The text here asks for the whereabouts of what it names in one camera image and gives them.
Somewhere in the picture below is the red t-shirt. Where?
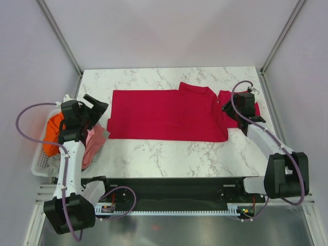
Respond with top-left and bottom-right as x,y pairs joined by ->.
218,90 -> 266,132
107,82 -> 229,142

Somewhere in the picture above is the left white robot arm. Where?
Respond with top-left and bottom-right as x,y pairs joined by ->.
44,94 -> 113,235

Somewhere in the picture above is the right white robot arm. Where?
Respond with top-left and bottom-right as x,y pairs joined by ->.
218,91 -> 310,202

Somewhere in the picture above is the folded red t-shirt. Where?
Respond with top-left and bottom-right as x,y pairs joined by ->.
218,90 -> 266,132

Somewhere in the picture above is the pink t-shirt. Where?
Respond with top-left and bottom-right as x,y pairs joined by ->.
86,129 -> 95,147

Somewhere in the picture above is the dusty rose t-shirt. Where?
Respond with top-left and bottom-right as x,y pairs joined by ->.
81,125 -> 110,170

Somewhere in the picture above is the orange t-shirt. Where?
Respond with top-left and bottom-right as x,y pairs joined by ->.
43,112 -> 64,157

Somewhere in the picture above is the grey t-shirt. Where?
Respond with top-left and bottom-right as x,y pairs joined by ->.
47,155 -> 60,177

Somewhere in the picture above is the white plastic laundry basket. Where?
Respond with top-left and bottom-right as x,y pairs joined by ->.
31,110 -> 65,178

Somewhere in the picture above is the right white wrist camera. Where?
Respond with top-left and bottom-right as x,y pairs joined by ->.
247,87 -> 260,95

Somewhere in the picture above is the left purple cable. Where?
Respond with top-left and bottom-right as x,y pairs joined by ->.
15,101 -> 137,242

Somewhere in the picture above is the purple cable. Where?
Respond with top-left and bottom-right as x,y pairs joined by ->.
230,80 -> 307,222
15,101 -> 137,242

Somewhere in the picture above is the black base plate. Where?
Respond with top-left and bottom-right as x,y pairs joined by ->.
105,177 -> 265,211

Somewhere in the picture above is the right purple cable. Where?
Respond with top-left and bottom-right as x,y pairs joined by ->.
230,80 -> 307,222

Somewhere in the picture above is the white slotted cable duct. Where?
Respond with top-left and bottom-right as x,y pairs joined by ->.
95,203 -> 255,217

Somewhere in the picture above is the left aluminium frame post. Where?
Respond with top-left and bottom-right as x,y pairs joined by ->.
35,0 -> 83,78

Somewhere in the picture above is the aluminium frame post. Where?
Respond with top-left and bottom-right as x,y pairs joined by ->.
35,0 -> 83,78
258,0 -> 308,76

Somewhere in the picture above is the right aluminium frame post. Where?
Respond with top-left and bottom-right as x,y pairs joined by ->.
258,0 -> 308,76

